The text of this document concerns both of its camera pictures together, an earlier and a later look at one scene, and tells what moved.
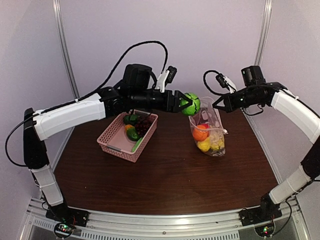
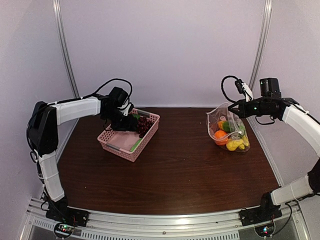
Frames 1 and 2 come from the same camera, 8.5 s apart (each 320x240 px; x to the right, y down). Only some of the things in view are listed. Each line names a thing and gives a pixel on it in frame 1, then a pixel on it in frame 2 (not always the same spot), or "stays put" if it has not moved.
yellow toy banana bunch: x=217 y=142 -> x=245 y=142
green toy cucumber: x=134 y=149 stays put
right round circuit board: x=265 y=230 stays put
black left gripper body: x=141 y=100 -> x=119 y=122
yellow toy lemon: x=204 y=145 -> x=232 y=144
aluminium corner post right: x=264 y=33 stays put
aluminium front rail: x=293 y=224 stays put
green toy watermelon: x=193 y=109 -> x=226 y=126
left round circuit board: x=63 y=229 stays put
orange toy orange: x=200 y=133 -> x=221 y=137
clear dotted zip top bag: x=208 y=129 -> x=227 y=129
